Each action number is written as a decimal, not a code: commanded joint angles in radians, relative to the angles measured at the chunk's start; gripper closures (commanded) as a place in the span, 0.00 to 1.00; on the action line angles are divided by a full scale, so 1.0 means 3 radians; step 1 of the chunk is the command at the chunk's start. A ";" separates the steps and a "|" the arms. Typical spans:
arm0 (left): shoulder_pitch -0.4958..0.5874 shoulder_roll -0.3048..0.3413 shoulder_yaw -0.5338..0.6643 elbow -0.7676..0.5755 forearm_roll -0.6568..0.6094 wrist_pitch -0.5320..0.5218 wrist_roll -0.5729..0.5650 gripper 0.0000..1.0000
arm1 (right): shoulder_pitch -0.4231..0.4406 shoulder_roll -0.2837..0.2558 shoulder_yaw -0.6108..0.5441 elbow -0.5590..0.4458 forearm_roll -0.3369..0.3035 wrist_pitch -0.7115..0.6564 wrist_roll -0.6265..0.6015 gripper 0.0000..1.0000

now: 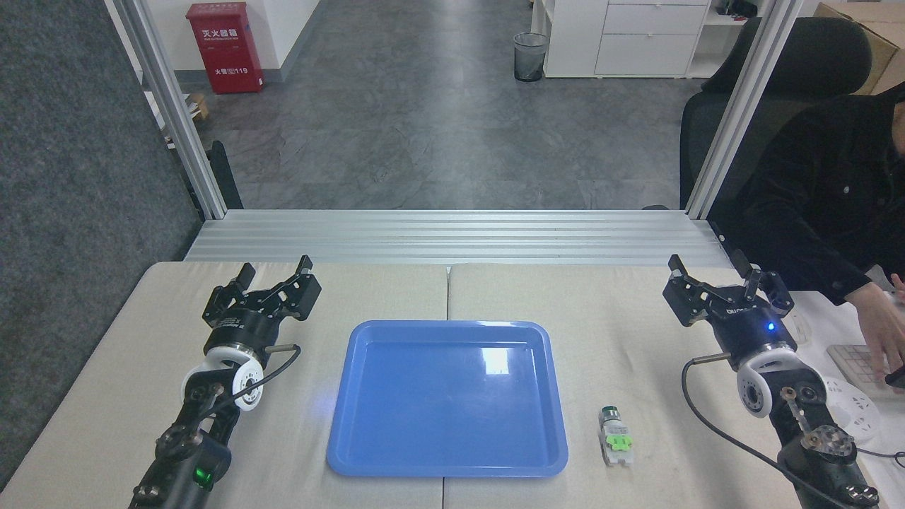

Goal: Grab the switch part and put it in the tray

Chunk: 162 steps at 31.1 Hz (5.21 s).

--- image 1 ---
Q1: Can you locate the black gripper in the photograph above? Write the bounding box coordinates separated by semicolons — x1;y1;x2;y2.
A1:
662;249;798;368
203;255;323;353

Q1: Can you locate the switch part with green clip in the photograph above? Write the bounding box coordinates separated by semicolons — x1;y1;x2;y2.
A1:
598;406;635;467

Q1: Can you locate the blue plastic tray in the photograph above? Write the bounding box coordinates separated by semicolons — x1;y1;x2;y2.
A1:
326;320;569;478

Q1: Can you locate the person's hand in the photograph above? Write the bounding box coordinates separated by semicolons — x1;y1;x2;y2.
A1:
845;281;905;383

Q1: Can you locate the beige table mat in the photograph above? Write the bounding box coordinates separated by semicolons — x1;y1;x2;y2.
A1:
0;262;450;509
443;263;893;509

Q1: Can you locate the black chair back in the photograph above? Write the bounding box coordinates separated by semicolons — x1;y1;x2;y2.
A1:
185;140;245;213

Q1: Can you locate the person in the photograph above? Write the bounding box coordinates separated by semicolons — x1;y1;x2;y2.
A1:
735;86;905;306

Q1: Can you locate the white keyboard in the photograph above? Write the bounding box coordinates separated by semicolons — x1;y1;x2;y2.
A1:
827;344;905;401

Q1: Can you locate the white power strip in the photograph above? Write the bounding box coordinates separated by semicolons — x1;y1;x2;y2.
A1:
822;378;883;443

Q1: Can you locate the black office chair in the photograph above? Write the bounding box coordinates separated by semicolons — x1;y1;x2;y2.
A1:
642;16;874;213

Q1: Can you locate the red fire extinguisher box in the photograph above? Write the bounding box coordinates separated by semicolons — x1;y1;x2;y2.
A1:
186;2;265;95

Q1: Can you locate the white drawer cabinet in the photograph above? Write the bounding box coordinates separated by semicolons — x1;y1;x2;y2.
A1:
541;0;711;79

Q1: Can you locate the brown cardboard box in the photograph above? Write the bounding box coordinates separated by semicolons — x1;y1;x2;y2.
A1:
813;2;905;96

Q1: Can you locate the mesh waste bin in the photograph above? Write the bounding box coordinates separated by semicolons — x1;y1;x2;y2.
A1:
513;33;549;83

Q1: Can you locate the silver aluminium post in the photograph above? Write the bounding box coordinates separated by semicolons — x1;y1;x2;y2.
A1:
684;0;807;220
106;0;229;220

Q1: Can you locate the silver aluminium rail base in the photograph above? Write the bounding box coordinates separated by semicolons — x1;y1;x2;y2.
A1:
184;209;736;268

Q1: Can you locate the thin black desk cable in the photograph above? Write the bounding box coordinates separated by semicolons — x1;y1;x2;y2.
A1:
854;447;905;469

